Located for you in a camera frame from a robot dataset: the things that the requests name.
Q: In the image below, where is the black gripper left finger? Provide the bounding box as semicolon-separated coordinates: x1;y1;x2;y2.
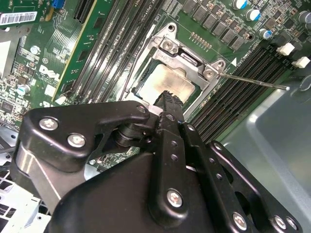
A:
9;91;191;230

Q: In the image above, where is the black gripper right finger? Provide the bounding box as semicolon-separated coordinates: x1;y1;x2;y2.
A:
173;96;303;233

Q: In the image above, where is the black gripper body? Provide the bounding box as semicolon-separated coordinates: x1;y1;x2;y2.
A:
47;150;228;233

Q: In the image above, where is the thin metal locking lever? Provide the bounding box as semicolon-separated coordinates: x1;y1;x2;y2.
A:
122;63;138;100
217;73;290;92

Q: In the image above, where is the metal socket cover frame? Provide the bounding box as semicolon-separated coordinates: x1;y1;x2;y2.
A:
132;45;212;115

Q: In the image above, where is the silver green CPU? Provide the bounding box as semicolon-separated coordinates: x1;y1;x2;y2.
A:
132;63;197;107

